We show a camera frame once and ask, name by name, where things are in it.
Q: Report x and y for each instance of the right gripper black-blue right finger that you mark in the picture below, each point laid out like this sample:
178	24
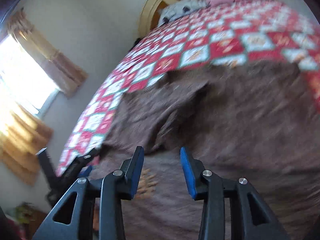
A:
251	217

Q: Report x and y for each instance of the red white checkered quilt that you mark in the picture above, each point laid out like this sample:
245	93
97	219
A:
229	34

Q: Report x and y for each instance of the brown knit sun-pattern sweater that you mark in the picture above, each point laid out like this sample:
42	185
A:
257	121

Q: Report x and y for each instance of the side wall window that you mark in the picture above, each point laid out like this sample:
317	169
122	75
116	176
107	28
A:
23	82

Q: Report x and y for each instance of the white grey patterned pillow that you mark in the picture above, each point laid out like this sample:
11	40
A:
180	9

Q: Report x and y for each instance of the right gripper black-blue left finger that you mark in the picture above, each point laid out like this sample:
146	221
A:
72	215

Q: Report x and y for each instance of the yellow side window curtain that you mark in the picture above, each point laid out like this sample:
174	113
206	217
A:
65	74

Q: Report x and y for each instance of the black object beside bed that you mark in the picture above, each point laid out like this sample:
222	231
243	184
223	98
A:
136	42

